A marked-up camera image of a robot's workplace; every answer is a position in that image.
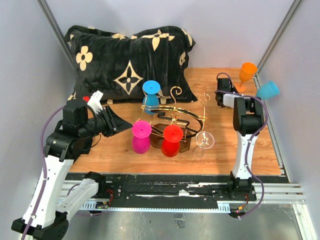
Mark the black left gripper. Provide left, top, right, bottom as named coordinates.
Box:
left=79, top=104, right=134, bottom=138

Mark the magenta plastic wine glass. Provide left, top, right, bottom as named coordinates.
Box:
left=132, top=120, right=152, bottom=154

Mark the orange plastic wine glass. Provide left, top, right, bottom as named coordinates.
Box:
left=234, top=62, right=258, bottom=93

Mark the light blue plastic wine glass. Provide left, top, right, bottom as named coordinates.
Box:
left=255, top=81, right=280, bottom=100

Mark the gold wire wine glass rack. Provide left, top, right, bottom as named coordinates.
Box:
left=141, top=86, right=207, bottom=154

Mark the black cloth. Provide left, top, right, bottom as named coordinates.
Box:
left=80, top=134, right=102, bottom=155

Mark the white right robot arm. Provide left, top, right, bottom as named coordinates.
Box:
left=215, top=77, right=268, bottom=200

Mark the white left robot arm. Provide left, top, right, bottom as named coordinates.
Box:
left=11, top=99, right=133, bottom=240

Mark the red plastic wine glass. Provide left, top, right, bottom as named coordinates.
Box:
left=161, top=125, right=184, bottom=158

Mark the clear glass wine glass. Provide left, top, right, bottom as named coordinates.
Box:
left=192, top=131, right=215, bottom=159

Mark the black floral pattern pillow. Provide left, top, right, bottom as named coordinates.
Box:
left=64, top=25, right=197, bottom=104

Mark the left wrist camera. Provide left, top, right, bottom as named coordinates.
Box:
left=82, top=90, right=104, bottom=115

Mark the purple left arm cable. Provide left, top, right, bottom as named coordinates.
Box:
left=19, top=104, right=76, bottom=240

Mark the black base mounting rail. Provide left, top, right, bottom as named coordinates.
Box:
left=82, top=173, right=305, bottom=214

